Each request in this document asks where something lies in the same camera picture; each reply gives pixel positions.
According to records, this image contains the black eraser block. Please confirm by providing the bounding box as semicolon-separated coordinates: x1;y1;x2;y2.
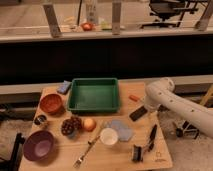
129;106;147;121

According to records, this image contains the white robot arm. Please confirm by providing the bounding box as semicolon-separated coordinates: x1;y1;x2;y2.
144;77;213;138

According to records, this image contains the green plastic tray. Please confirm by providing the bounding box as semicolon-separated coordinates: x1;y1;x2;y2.
67;78;120;114

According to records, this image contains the orange carrot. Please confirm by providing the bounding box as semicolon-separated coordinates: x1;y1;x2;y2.
129;95;140;102

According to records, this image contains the peach-coloured fruit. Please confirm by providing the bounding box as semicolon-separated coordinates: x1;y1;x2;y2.
83;118;96;132

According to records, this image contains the blue sponge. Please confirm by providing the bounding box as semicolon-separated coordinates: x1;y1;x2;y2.
57;81;71;95

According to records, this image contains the white cup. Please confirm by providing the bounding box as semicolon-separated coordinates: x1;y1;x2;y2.
100;128;118;146

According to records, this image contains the light blue cloth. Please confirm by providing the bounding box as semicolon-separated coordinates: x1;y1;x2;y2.
109;120;133;142

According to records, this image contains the pine cone in cup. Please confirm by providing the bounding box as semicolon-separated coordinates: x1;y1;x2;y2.
61;116;82;138

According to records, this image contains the orange-brown bowl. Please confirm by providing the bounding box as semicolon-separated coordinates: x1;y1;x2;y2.
39;94;63;115

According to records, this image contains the red apple on shelf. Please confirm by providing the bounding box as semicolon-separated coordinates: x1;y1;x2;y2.
81;22;94;31

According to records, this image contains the black marker pen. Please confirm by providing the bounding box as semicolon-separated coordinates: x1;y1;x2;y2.
147;124;157;151

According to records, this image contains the small dark cup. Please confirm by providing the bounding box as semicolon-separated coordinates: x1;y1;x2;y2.
34;115;47;127

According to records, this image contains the purple bowl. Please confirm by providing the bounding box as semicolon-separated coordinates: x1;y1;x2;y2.
23;130;54;162

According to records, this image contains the black tripod stand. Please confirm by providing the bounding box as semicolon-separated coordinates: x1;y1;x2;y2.
175;121;200;139

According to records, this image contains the black office chair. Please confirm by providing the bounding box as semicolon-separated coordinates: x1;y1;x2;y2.
141;0;208;29

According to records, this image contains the black chair frame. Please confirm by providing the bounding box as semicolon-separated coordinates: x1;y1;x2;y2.
0;133;25;171

